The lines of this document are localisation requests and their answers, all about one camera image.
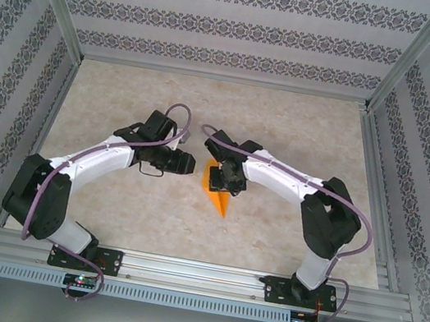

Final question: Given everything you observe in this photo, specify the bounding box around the orange paper sheet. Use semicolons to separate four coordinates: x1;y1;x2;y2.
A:
194;158;237;219

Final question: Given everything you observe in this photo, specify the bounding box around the circuit board with green light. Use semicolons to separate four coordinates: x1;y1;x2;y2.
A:
62;272;100;290

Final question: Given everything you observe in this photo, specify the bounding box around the thin black left gripper wire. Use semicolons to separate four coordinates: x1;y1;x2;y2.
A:
136;161;166;179

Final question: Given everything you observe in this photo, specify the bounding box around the aluminium frame crossbar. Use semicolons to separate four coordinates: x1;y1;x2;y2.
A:
78;47;373;111

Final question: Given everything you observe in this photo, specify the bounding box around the aluminium mounting rail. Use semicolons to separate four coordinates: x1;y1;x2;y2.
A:
0;225;419;322

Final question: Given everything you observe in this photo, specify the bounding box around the aluminium table edge rail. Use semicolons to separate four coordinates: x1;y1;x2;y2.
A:
0;50;84;237
331;107;430;294

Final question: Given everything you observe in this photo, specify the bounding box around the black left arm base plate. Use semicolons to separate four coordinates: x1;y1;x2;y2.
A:
46;238;125;278

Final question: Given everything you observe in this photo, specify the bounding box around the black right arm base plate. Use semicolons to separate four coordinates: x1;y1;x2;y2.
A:
254;273;339;315

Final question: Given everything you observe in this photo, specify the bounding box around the slotted grey cable duct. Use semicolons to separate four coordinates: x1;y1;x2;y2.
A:
0;259;294;322

